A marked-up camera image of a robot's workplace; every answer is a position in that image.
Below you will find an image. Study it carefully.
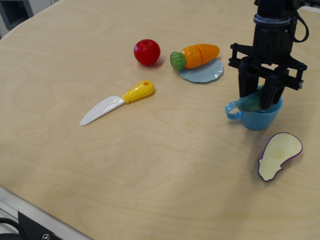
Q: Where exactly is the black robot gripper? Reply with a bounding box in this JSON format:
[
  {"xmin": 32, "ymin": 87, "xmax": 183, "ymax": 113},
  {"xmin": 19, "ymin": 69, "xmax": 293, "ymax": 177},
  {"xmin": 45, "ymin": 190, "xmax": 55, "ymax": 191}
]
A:
[{"xmin": 229, "ymin": 14, "xmax": 307, "ymax": 110}]

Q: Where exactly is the green toy cucumber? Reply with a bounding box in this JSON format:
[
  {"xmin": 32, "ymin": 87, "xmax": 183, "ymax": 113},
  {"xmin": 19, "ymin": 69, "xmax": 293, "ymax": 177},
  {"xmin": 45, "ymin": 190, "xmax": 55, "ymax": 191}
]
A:
[{"xmin": 236, "ymin": 90, "xmax": 262, "ymax": 112}]

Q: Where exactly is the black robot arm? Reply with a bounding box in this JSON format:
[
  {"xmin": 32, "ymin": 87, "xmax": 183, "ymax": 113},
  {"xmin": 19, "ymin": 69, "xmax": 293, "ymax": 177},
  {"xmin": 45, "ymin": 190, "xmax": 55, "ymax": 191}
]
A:
[{"xmin": 229, "ymin": 0, "xmax": 310, "ymax": 112}]

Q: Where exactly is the blue plastic cup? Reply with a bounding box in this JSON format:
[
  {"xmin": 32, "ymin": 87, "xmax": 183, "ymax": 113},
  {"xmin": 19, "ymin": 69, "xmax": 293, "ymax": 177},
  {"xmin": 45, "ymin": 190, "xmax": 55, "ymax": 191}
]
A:
[{"xmin": 224, "ymin": 85, "xmax": 283, "ymax": 131}]

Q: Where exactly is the light blue toy plate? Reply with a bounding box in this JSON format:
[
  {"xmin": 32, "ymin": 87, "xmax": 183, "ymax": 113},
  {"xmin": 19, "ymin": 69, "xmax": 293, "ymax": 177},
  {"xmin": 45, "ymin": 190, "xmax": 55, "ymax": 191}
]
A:
[{"xmin": 179, "ymin": 58, "xmax": 224, "ymax": 84}]

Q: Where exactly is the toy eggplant half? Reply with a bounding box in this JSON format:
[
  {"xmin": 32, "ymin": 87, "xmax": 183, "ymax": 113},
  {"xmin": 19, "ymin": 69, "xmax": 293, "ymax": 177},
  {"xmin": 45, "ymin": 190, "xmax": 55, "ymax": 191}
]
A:
[{"xmin": 258, "ymin": 132, "xmax": 303, "ymax": 182}]

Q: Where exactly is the orange toy carrot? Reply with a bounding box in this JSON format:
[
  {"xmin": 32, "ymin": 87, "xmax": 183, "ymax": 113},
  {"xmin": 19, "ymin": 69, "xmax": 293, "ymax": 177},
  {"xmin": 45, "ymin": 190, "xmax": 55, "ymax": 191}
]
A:
[{"xmin": 169, "ymin": 44, "xmax": 220, "ymax": 72}]

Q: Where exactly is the red toy apple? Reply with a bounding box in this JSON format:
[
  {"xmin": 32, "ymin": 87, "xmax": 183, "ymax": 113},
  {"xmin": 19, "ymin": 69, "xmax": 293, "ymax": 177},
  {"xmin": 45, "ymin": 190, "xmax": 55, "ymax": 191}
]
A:
[{"xmin": 133, "ymin": 39, "xmax": 161, "ymax": 66}]

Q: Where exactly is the grey cabinet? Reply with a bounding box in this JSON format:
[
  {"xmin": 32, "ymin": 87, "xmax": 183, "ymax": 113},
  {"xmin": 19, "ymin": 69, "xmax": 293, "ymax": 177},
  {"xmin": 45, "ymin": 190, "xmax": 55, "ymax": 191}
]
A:
[{"xmin": 0, "ymin": 0, "xmax": 58, "ymax": 39}]

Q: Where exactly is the yellow handled toy knife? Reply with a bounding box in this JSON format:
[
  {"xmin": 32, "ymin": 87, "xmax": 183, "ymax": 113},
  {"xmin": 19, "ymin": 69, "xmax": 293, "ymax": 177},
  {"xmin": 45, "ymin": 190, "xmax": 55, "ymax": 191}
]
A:
[{"xmin": 80, "ymin": 80, "xmax": 155, "ymax": 126}]

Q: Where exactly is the black corner bracket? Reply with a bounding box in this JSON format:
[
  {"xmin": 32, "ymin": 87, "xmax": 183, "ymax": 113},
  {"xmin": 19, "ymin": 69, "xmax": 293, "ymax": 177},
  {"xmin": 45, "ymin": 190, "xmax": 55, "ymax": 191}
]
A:
[{"xmin": 18, "ymin": 211, "xmax": 61, "ymax": 240}]

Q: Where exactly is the aluminium table frame rail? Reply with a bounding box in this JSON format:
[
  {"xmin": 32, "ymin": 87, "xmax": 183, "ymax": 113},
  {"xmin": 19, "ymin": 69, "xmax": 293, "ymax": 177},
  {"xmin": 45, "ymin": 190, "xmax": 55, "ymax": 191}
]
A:
[{"xmin": 0, "ymin": 186, "xmax": 90, "ymax": 240}]

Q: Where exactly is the black cable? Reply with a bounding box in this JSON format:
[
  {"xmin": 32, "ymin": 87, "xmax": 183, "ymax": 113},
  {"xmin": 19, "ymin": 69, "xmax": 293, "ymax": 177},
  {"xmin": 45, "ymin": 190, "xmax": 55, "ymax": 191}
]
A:
[{"xmin": 0, "ymin": 217, "xmax": 31, "ymax": 240}]

